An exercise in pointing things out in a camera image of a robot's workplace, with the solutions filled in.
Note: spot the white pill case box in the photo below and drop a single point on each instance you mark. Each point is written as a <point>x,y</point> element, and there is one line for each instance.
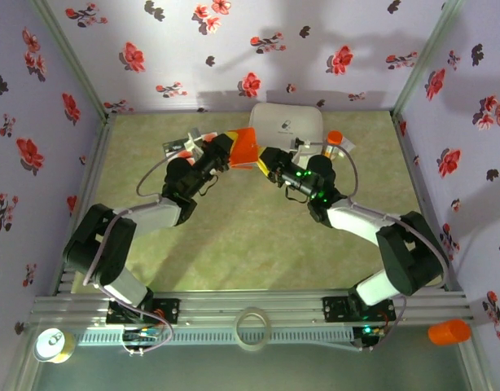
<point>282,118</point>

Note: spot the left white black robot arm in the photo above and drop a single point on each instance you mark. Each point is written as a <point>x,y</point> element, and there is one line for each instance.
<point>152,216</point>

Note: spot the clear tape roll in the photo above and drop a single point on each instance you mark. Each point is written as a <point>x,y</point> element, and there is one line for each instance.
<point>236,329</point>

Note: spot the green circuit board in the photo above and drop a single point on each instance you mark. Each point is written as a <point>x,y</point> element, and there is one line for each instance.
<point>142,335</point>
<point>368,330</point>

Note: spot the red white credit card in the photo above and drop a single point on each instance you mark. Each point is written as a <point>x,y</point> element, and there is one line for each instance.
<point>211,136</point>
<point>187,155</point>

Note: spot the battery blister pack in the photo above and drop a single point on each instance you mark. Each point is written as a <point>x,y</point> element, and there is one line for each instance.
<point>168,154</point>

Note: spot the black credit card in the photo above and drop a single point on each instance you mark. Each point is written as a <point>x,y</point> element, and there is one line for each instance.
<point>173,146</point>

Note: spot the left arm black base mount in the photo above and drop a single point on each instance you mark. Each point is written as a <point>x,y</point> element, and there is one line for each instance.
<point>168,309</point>

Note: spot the aluminium front frame rail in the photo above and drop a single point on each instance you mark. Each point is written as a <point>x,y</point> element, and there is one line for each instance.
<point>233,301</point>

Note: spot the aluminium corner post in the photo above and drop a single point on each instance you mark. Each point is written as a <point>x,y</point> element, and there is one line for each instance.
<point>73,61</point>
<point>423,61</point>

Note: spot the orange-capped pill bottle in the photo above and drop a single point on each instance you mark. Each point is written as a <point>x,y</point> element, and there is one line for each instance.
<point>333,138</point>

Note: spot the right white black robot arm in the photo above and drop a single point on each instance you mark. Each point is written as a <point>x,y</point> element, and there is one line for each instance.
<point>352,222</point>

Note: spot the yellow tape roll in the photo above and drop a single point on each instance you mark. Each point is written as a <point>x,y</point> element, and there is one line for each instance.
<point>54,346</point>

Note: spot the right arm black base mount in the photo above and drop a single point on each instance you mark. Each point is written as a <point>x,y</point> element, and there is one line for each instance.
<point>335,309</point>

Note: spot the orange plastic cup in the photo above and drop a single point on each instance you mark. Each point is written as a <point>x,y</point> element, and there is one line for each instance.
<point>449,332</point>

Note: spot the aluminium side rail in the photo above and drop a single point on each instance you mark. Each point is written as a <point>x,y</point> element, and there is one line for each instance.
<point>96,155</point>
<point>413,171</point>

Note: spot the white paper leaflet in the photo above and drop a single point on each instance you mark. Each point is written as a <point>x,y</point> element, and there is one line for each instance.
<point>347,144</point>

